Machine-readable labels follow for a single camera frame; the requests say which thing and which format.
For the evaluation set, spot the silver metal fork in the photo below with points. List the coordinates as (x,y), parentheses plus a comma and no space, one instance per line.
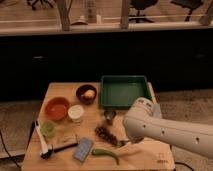
(122,143)

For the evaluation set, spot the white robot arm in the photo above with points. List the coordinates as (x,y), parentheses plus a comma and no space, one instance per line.
(139,122)

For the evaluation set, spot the small metal cup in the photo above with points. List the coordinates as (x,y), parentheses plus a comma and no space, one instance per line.
(109,116)

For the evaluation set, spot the green small cup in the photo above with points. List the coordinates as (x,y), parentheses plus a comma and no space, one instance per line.
(48,129)

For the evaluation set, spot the green plastic tray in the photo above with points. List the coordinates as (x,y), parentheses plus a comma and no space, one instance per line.
(120,91)

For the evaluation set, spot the yellow round food piece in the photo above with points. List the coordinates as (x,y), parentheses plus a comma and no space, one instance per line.
(89,94)

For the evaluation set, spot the dark maroon bowl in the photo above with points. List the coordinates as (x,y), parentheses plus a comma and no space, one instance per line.
(81,90)

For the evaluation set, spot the white round container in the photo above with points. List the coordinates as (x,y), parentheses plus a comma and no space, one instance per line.
(75,113)

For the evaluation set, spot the dark purple grape bunch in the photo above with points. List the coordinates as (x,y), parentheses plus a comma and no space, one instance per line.
(103,133)

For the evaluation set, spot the orange bowl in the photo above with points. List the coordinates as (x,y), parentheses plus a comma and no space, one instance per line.
(56,108)

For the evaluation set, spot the blue sponge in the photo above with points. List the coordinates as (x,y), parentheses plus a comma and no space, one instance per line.
(83,149)

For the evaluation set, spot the green chili pepper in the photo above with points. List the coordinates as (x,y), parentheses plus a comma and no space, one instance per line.
(104,152)

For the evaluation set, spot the black office chair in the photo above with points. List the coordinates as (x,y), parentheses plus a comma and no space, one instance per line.
(140,5)
(32,3)

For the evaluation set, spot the black office chair left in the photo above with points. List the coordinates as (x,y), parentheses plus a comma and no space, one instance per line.
(32,3)

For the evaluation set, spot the black chair right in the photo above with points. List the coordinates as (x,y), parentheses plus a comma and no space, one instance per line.
(191,5)

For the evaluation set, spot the white handled dish brush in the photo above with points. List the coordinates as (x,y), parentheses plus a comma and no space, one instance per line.
(44,146)

